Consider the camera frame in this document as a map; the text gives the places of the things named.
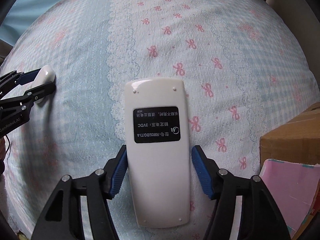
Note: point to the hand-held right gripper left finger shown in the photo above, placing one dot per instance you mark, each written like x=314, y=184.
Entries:
x=118, y=175

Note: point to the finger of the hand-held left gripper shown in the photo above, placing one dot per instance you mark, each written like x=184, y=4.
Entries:
x=40, y=91
x=25, y=78

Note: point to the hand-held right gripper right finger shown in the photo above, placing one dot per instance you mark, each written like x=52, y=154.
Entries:
x=200, y=172

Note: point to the white earbuds case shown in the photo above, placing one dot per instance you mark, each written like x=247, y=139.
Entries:
x=46, y=75

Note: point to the white remote control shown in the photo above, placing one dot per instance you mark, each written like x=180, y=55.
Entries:
x=155, y=180

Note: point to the cardboard box with pink flaps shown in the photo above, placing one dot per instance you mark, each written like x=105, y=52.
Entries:
x=287, y=140

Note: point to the light blue hanging cloth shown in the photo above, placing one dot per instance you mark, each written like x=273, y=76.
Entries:
x=30, y=5

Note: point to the bow-print bed sheet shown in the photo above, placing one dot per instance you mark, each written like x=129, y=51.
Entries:
x=175, y=30

